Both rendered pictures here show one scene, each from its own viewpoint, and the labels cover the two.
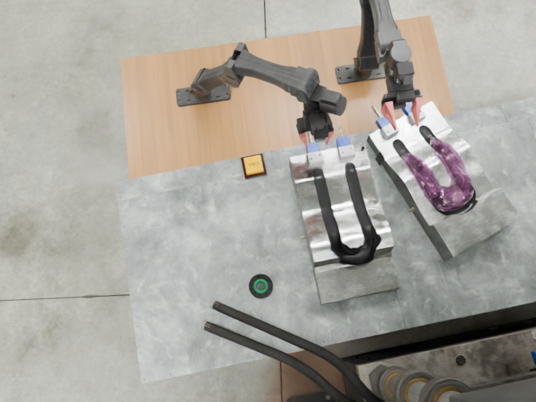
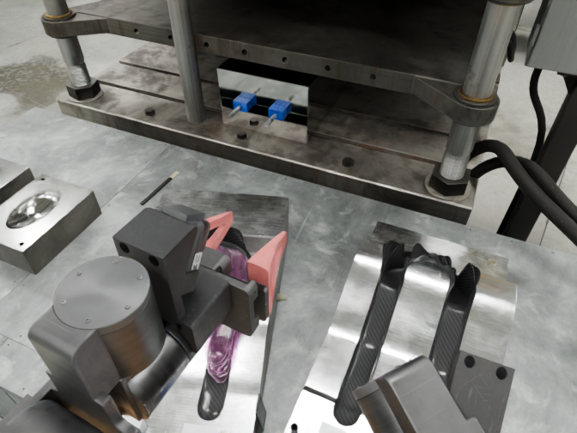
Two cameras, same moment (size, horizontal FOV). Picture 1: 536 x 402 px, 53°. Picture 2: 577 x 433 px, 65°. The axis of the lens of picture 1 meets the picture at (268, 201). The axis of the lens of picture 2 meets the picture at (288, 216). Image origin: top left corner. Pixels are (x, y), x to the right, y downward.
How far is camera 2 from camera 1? 1.38 m
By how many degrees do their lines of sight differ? 60
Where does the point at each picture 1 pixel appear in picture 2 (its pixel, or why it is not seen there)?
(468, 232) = (244, 207)
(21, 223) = not seen: outside the picture
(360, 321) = (446, 236)
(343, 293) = (467, 253)
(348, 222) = (416, 310)
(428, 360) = (382, 177)
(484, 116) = (21, 369)
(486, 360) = (321, 152)
